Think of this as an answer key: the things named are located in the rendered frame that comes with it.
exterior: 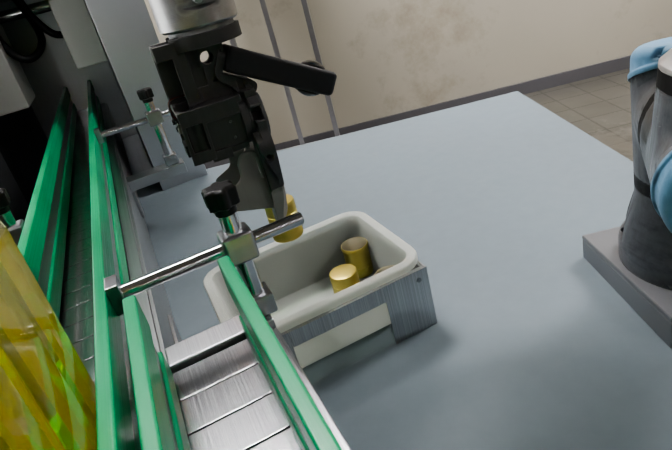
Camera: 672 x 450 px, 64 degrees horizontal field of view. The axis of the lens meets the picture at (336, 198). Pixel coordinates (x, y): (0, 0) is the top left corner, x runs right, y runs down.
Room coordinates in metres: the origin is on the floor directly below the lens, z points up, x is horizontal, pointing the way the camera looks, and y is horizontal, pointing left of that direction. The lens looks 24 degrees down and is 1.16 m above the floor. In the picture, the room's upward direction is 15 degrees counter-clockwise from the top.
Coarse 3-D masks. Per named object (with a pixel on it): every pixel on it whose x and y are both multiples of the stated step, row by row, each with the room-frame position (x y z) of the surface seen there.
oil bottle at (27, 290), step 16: (0, 224) 0.28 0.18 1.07; (0, 240) 0.26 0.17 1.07; (0, 256) 0.25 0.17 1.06; (16, 256) 0.27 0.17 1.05; (16, 272) 0.26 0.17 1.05; (16, 288) 0.25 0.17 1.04; (32, 288) 0.27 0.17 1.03; (32, 304) 0.26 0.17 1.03; (48, 304) 0.28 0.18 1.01; (32, 320) 0.24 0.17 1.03; (48, 320) 0.27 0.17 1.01; (48, 336) 0.25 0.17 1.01; (64, 336) 0.28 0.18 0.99; (64, 352) 0.26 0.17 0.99; (64, 368) 0.25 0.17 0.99; (80, 368) 0.27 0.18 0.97; (80, 384) 0.26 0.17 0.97; (80, 400) 0.25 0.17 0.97; (96, 432) 0.24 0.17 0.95
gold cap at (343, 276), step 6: (342, 264) 0.57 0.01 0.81; (348, 264) 0.57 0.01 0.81; (336, 270) 0.56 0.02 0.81; (342, 270) 0.56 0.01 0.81; (348, 270) 0.55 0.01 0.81; (354, 270) 0.55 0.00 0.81; (330, 276) 0.55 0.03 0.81; (336, 276) 0.55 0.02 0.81; (342, 276) 0.54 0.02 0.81; (348, 276) 0.54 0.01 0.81; (354, 276) 0.54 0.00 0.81; (336, 282) 0.54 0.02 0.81; (342, 282) 0.54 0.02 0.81; (348, 282) 0.54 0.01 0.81; (354, 282) 0.54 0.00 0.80; (336, 288) 0.54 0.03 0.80; (342, 288) 0.54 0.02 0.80
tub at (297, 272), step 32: (320, 224) 0.64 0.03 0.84; (352, 224) 0.64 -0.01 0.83; (288, 256) 0.61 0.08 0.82; (320, 256) 0.63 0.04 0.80; (384, 256) 0.57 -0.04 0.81; (416, 256) 0.51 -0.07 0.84; (224, 288) 0.58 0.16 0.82; (288, 288) 0.61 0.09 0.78; (320, 288) 0.60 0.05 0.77; (352, 288) 0.47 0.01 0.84; (224, 320) 0.48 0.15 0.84; (288, 320) 0.45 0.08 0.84
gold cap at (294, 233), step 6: (288, 198) 0.55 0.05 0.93; (288, 204) 0.54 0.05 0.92; (294, 204) 0.55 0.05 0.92; (270, 210) 0.54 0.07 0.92; (288, 210) 0.53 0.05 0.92; (294, 210) 0.54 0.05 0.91; (270, 216) 0.54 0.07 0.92; (270, 222) 0.54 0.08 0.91; (294, 228) 0.54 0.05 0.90; (300, 228) 0.54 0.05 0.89; (282, 234) 0.53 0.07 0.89; (288, 234) 0.53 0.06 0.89; (294, 234) 0.53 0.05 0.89; (300, 234) 0.54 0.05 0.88; (276, 240) 0.54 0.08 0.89; (282, 240) 0.53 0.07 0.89; (288, 240) 0.53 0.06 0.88
